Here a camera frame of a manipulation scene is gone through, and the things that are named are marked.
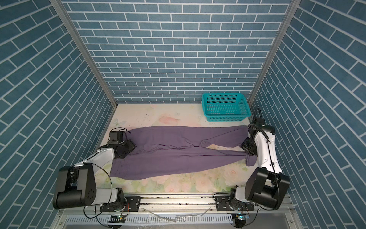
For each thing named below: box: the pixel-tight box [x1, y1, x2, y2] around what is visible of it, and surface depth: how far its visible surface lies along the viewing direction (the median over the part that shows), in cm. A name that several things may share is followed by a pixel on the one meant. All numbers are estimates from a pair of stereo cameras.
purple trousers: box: [110, 124, 258, 181], surface depth 93 cm
